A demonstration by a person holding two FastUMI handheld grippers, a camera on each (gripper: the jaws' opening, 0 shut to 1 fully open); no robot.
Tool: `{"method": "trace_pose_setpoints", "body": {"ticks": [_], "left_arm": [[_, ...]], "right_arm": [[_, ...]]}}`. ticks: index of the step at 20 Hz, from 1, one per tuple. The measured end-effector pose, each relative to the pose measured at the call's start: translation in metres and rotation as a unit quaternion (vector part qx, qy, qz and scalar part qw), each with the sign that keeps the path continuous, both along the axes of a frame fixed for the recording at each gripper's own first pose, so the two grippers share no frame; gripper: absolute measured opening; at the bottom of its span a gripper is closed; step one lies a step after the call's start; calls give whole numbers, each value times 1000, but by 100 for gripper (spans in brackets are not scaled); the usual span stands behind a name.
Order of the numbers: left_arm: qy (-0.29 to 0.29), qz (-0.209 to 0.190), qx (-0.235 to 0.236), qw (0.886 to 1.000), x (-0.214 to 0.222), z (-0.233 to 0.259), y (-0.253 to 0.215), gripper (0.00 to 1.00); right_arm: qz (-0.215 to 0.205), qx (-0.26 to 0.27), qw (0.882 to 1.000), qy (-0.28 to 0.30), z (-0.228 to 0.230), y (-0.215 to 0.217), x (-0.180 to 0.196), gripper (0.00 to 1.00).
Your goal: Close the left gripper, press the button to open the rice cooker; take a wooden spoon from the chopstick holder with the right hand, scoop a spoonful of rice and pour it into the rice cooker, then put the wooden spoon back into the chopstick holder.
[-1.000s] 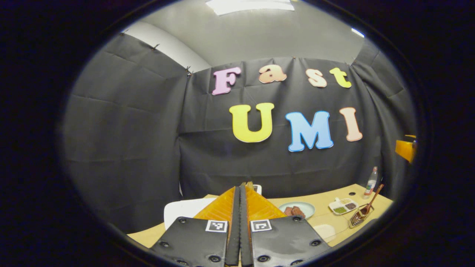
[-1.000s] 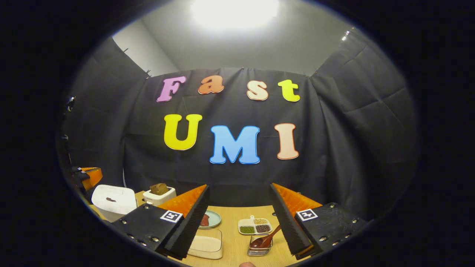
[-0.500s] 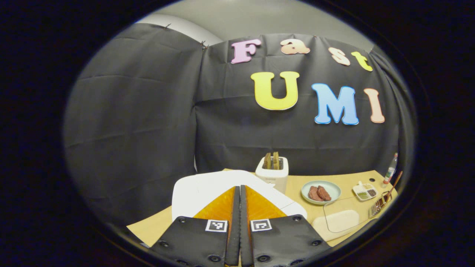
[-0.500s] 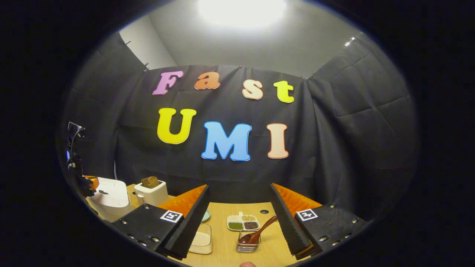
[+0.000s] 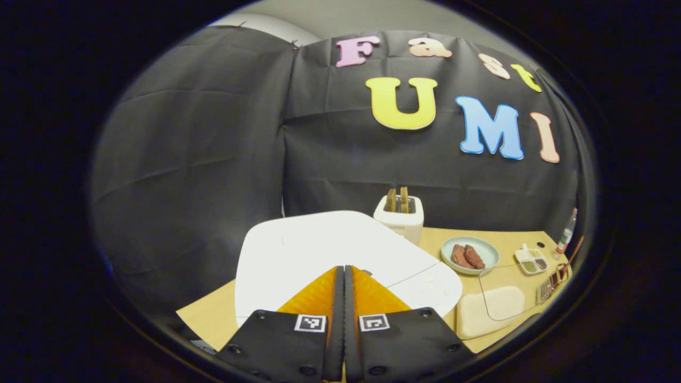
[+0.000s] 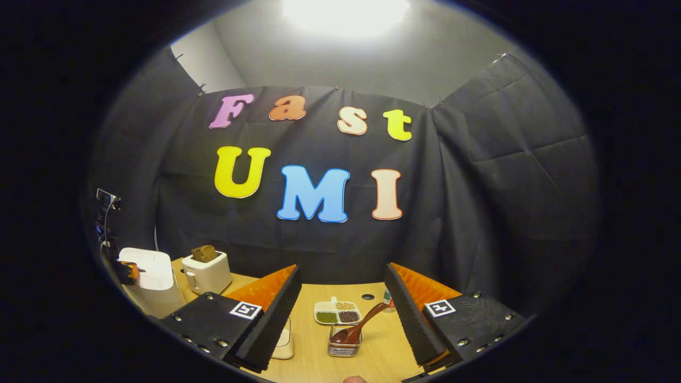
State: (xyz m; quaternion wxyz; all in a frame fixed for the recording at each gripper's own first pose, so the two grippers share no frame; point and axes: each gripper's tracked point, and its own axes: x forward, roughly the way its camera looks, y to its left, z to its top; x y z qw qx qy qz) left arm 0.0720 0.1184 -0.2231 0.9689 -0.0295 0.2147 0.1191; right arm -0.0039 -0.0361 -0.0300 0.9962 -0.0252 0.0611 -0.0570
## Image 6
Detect ceiling light panel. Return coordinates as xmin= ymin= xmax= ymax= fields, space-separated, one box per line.
xmin=280 ymin=0 xmax=411 ymax=35

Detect brown wooden spoon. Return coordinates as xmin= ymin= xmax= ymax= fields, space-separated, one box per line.
xmin=330 ymin=302 xmax=392 ymax=345

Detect white rice cooker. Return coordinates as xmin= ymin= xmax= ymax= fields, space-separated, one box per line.
xmin=118 ymin=247 xmax=185 ymax=319

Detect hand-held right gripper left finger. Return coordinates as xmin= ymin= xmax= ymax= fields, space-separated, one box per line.
xmin=160 ymin=264 xmax=302 ymax=373

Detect white toaster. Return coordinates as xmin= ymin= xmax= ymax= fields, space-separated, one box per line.
xmin=181 ymin=250 xmax=232 ymax=296

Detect clear plastic box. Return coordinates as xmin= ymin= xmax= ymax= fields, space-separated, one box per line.
xmin=272 ymin=318 xmax=294 ymax=360

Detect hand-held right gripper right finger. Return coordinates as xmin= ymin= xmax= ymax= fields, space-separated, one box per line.
xmin=385 ymin=262 xmax=527 ymax=373

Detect white divided grain dish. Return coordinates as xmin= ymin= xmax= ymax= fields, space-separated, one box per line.
xmin=314 ymin=297 xmax=362 ymax=325

